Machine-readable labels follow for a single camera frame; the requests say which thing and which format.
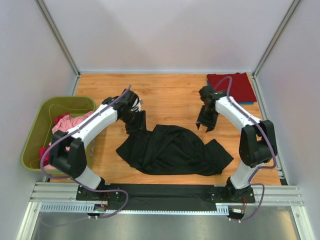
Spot black t shirt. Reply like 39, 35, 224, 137
116, 124, 234, 176

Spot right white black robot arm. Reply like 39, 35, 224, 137
196, 85, 278, 201

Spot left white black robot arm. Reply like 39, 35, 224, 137
43, 88, 147, 192

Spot folded blue shirt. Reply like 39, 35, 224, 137
206, 79, 257, 105

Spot folded dark red shirt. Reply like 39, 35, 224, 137
206, 73, 257, 104

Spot pink shirt in bin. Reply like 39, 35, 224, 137
47, 111, 95, 171

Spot olive green plastic bin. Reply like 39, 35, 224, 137
21, 96, 96, 173

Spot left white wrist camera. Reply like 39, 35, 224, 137
131, 98, 143, 113

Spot right aluminium corner post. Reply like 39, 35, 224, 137
252, 0, 303, 77

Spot aluminium corner post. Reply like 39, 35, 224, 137
252, 0, 303, 77
34, 0, 81, 76

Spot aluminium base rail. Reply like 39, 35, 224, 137
30, 182, 304, 216

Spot left aluminium corner post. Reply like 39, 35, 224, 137
34, 0, 81, 76

